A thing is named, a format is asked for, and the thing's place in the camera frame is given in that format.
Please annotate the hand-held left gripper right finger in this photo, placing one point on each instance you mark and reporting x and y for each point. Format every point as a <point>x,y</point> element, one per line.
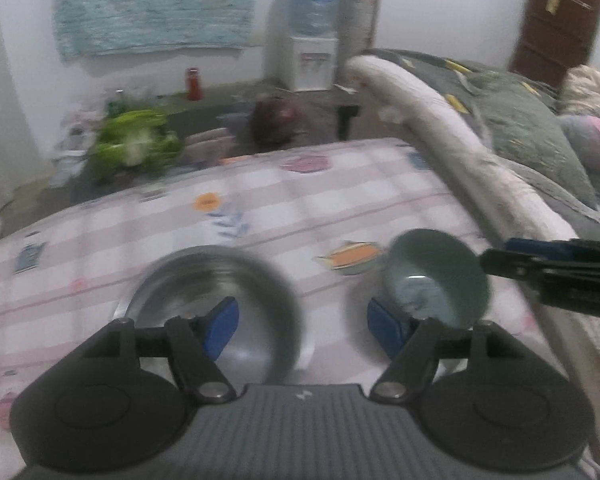
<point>386,327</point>

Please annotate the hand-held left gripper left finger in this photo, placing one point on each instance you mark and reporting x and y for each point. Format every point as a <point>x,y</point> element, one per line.
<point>223,327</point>

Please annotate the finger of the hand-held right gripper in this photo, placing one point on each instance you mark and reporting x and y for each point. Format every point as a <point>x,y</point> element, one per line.
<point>512,263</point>
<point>537,246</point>

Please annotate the small steel bowl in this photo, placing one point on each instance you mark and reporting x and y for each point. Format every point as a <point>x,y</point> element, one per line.
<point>260,320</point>

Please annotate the green ceramic bowl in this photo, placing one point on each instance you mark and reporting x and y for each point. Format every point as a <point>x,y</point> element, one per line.
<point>430,270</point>

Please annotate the pink checkered tablecloth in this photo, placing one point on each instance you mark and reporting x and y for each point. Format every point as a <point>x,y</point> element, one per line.
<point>180,225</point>

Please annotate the white rolled quilt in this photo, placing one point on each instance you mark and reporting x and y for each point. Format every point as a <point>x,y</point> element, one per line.
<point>445,125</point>

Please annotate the cream cloth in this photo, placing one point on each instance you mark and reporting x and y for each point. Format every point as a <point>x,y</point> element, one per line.
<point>592,90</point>

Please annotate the pink plastic package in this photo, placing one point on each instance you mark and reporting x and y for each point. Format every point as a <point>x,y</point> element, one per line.
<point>207,144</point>

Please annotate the green leafy cabbage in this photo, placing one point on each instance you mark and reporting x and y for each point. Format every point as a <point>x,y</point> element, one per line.
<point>135,140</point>

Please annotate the dark red pot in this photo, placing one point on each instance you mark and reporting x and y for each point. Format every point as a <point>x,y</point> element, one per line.
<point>277,120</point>

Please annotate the brown wooden door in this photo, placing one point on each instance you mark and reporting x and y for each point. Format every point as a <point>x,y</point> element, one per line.
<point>560,30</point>

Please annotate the dark low table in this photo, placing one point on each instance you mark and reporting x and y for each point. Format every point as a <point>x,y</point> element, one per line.
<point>205,110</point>

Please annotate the red bottle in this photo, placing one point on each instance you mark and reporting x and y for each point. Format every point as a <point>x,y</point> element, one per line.
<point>194,85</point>

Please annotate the white water dispenser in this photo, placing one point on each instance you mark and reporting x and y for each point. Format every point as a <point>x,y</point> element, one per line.
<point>312,62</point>

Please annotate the white rolled cylinder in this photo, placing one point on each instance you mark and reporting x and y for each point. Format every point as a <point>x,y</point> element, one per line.
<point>361,15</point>

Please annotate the blue patterned wall cloth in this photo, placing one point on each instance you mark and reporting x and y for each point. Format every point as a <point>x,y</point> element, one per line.
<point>155,5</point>

